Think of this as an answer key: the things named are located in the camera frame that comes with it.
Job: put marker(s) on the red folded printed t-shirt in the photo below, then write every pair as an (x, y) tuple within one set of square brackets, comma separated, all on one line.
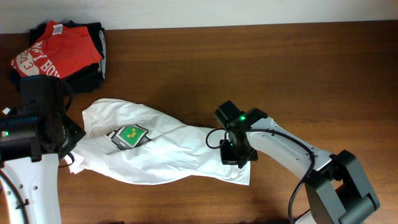
[(59, 52)]

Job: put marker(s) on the black folded clothes stack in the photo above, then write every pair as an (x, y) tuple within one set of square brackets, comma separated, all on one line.
[(86, 79)]

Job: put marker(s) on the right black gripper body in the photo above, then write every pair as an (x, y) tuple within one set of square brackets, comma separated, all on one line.
[(237, 154)]

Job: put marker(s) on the white printed t-shirt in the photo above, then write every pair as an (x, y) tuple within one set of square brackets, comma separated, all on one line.
[(136, 144)]

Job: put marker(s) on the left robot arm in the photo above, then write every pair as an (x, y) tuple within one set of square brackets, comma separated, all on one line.
[(35, 137)]

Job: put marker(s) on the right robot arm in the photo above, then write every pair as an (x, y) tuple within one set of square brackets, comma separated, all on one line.
[(332, 188)]

